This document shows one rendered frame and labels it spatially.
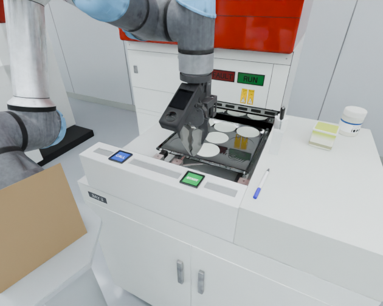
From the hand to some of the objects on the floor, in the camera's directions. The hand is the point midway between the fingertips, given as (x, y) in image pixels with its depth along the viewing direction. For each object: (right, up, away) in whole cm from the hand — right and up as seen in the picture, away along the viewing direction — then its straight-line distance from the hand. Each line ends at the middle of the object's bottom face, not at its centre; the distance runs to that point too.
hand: (191, 152), depth 60 cm
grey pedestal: (-49, -98, +44) cm, 118 cm away
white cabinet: (+13, -76, +78) cm, 109 cm away
